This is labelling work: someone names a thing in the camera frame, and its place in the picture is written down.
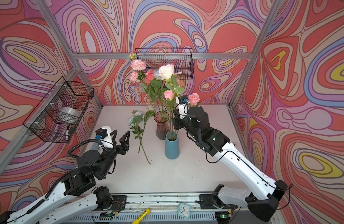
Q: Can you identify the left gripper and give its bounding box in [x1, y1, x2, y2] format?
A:
[97, 130, 130, 180]

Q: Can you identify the pink glass vase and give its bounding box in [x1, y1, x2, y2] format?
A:
[154, 112, 170, 140]

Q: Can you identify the teal ceramic vase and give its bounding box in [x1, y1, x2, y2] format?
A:
[165, 132, 180, 160]

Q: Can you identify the cream white rose stem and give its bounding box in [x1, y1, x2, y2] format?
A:
[159, 64, 185, 132]

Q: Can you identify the salmon pink rose stem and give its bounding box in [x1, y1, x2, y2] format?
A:
[144, 69, 155, 85]

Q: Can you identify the large pink carnation stem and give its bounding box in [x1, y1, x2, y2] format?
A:
[129, 53, 150, 90]

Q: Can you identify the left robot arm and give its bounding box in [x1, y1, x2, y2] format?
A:
[0, 127, 130, 224]

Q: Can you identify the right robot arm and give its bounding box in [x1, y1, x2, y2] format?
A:
[173, 104, 293, 222]

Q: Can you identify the black marker pen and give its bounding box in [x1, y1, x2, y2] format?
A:
[65, 126, 69, 142]

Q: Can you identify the grey tape roll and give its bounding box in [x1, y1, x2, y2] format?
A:
[60, 106, 80, 117]

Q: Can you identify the yellow marker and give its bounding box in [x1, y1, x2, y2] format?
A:
[132, 208, 150, 224]

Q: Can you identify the teal alarm clock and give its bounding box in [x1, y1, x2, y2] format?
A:
[178, 203, 191, 218]

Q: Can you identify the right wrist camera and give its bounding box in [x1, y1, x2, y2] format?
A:
[176, 95, 189, 119]

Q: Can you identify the back wire basket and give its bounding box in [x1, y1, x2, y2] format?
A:
[135, 47, 194, 80]

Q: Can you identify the wire basket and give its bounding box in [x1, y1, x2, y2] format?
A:
[135, 47, 194, 80]
[23, 77, 94, 143]

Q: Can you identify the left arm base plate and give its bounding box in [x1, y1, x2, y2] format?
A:
[86, 195, 128, 211]

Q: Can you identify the left wire basket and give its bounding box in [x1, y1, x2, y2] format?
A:
[23, 77, 94, 143]

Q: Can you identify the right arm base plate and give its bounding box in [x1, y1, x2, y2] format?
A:
[196, 194, 238, 210]

